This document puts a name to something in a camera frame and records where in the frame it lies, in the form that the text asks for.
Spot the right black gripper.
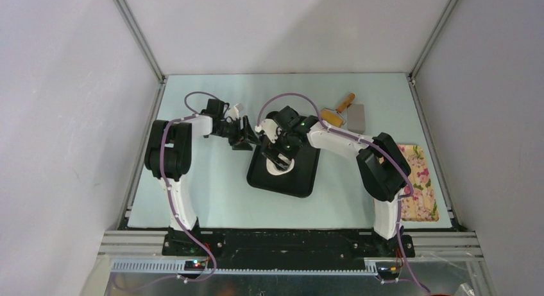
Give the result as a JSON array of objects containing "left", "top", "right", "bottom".
[{"left": 262, "top": 128, "right": 300, "bottom": 171}]

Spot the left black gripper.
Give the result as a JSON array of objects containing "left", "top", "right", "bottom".
[{"left": 212, "top": 116, "right": 260, "bottom": 151}]

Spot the small round metal cup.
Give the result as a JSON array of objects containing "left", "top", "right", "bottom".
[{"left": 271, "top": 153, "right": 294, "bottom": 171}]

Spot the white dough ball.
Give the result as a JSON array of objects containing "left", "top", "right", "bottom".
[{"left": 266, "top": 159, "right": 294, "bottom": 176}]

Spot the black baking tray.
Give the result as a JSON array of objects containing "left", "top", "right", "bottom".
[{"left": 246, "top": 115, "right": 321, "bottom": 199}]

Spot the wooden dough roller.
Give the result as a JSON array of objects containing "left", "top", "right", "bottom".
[{"left": 319, "top": 93, "right": 356, "bottom": 127}]

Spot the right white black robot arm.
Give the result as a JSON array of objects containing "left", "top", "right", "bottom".
[{"left": 255, "top": 106, "right": 411, "bottom": 256}]

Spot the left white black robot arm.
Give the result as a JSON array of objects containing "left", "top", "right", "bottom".
[{"left": 144, "top": 98, "right": 260, "bottom": 255}]

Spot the floral cloth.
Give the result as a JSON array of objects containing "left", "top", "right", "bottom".
[{"left": 398, "top": 144, "right": 439, "bottom": 222}]

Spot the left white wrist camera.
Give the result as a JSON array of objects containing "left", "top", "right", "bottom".
[{"left": 225, "top": 103, "right": 244, "bottom": 122}]

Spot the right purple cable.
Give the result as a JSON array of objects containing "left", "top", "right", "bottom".
[{"left": 257, "top": 92, "right": 430, "bottom": 293}]

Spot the purple cable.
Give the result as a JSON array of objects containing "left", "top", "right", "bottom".
[
  {"left": 159, "top": 91, "right": 222, "bottom": 284},
  {"left": 257, "top": 92, "right": 430, "bottom": 293}
]

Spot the metal spatula with red handle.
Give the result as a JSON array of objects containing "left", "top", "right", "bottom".
[{"left": 347, "top": 103, "right": 366, "bottom": 134}]

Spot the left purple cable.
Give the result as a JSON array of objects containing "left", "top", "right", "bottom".
[{"left": 159, "top": 91, "right": 222, "bottom": 284}]

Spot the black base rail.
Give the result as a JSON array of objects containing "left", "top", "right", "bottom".
[{"left": 162, "top": 229, "right": 415, "bottom": 271}]

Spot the aluminium frame with cable duct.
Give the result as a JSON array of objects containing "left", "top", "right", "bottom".
[{"left": 99, "top": 229, "right": 496, "bottom": 295}]

